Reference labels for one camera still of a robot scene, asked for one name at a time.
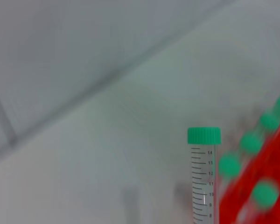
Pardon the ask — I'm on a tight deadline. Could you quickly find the orange plastic test tube rack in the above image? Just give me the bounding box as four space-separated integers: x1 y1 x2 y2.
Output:
219 115 280 224

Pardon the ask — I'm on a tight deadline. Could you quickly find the green-capped graduated test tube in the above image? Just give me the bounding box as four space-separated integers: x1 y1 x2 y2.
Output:
187 126 222 224

